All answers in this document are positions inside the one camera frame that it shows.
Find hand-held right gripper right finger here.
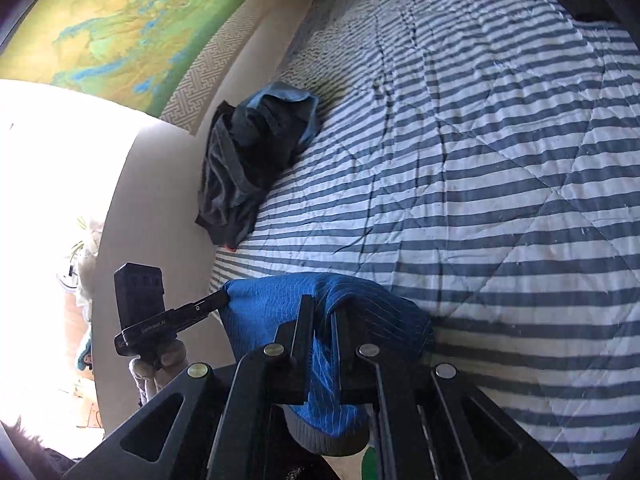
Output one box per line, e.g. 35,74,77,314
331,309,577,480

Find dark garment with light-blue lining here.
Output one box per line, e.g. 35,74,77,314
231,81,322,173

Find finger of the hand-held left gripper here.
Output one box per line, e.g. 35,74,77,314
169,292,232,332

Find blue knit garment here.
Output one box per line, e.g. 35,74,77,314
220,274,436,456

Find person's left hand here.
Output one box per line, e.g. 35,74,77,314
129,339,189,397

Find landscape wall poster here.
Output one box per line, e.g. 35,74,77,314
0,0,281,136

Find blue white striped quilt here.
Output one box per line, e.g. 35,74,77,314
209,0,640,476

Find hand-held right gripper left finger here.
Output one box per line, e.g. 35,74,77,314
62,295,317,480

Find grey garment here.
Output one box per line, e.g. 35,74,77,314
194,101,273,247

